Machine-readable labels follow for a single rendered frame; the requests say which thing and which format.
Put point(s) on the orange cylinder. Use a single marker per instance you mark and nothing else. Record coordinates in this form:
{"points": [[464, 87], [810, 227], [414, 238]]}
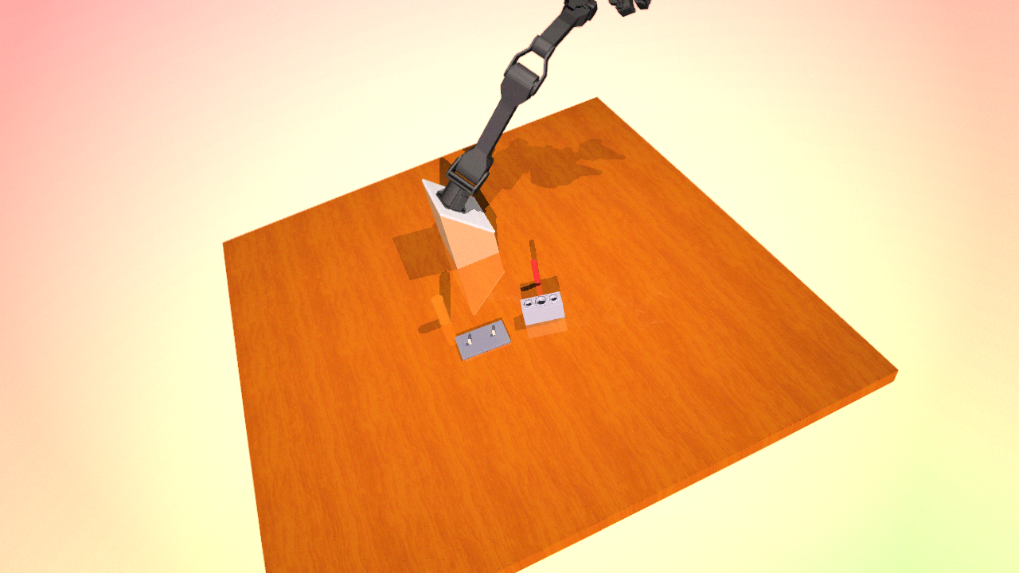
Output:
{"points": [[441, 310]]}

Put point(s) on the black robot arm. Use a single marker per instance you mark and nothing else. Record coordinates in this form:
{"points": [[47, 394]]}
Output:
{"points": [[519, 85]]}

